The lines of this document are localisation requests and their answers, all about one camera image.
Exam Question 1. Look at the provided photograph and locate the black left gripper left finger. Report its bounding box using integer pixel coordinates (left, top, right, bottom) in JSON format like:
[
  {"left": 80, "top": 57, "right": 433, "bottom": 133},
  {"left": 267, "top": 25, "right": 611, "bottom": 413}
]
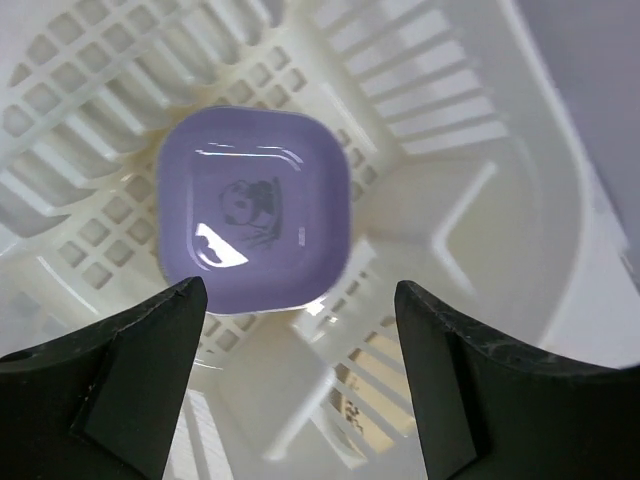
[{"left": 1, "top": 277, "right": 207, "bottom": 479}]

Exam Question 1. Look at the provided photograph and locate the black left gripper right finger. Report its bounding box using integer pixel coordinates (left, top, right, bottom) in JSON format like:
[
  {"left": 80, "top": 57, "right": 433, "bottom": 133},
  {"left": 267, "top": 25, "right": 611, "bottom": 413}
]
[{"left": 394, "top": 280, "right": 639, "bottom": 479}]

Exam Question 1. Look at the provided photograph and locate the purple square panda plate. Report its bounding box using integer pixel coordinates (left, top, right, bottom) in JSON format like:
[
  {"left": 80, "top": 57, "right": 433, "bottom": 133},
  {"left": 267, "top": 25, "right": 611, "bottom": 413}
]
[{"left": 156, "top": 106, "right": 352, "bottom": 316}]

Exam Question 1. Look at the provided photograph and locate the white plastic basket bin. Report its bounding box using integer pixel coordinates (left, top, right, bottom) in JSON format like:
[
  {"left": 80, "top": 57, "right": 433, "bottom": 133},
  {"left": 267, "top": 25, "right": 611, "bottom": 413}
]
[{"left": 1, "top": 1, "right": 639, "bottom": 479}]

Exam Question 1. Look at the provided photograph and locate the cream round flower plate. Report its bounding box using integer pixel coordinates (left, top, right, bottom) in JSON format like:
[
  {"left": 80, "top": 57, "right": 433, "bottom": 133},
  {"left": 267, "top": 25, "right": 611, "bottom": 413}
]
[{"left": 331, "top": 332, "right": 415, "bottom": 454}]

